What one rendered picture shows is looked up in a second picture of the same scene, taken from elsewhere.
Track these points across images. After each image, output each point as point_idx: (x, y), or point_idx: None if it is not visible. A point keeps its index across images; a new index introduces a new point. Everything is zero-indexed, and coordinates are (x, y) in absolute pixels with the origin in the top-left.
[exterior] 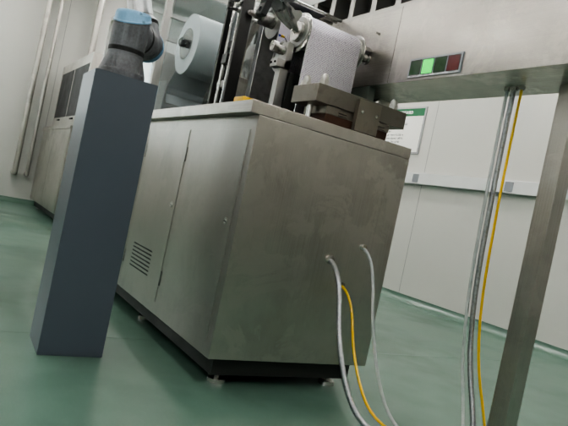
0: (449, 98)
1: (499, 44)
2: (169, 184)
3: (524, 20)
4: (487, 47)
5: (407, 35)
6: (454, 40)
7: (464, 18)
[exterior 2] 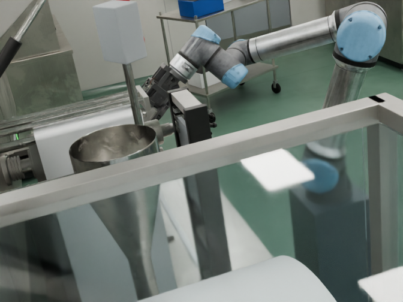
0: None
1: (11, 103)
2: None
3: (6, 83)
4: (11, 108)
5: (5, 117)
6: (8, 109)
7: (2, 87)
